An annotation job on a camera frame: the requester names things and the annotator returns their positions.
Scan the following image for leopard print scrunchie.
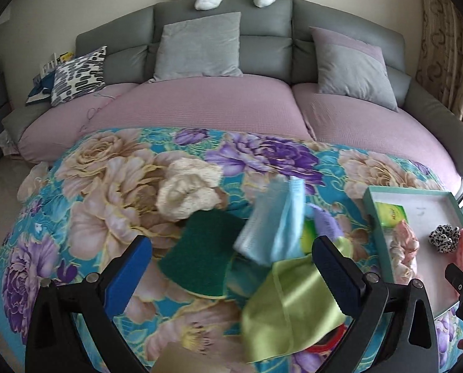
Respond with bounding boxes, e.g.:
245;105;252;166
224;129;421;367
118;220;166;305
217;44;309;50
428;224;460;253

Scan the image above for pink scrunchie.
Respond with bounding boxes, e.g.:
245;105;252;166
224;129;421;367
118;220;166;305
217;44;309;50
389;220;420;285

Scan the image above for lime green microfiber cloth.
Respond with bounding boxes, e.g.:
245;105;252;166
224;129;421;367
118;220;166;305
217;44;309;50
240;253;346;363

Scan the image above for purple wipes packet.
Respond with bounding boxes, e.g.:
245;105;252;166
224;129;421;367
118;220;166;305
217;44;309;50
305;204;343;241

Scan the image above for dark green scouring pad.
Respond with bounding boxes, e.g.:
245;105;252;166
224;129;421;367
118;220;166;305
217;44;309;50
158;209;246;299

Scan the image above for green tissue pack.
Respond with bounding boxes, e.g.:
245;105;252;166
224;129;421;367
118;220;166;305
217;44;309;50
375;202;408;228

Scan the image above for light blue cloth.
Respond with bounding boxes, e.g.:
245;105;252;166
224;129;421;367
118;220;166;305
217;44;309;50
233;176;305;267

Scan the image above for cream lace scrunchie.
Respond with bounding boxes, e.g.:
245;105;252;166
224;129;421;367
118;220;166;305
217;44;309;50
156;158;223;221

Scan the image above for teal-rimmed white tray box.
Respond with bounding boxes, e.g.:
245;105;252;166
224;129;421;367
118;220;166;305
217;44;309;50
363;186;463;317

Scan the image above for floral fleece blanket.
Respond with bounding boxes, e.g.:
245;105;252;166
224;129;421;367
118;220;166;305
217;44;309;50
0;128;443;372

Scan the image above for blue cushion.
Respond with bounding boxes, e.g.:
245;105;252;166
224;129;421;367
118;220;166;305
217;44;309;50
25;71;55;106

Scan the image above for black white patterned cushion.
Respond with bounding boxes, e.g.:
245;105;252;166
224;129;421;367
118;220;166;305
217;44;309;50
51;45;107;107

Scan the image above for books behind sofa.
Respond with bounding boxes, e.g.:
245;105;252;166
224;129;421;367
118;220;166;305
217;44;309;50
40;51;74;77

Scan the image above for grey and pink cushion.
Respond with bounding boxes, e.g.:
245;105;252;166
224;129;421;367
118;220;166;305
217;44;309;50
310;27;398;111

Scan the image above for patterned beige curtain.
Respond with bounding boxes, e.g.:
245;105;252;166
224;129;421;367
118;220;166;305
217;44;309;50
415;0;463;121

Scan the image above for grey sofa with pink cover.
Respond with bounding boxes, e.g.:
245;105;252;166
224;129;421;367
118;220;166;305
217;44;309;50
3;0;463;194

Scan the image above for grey middle cushion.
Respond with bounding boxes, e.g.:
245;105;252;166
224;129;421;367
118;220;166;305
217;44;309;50
151;12;242;83

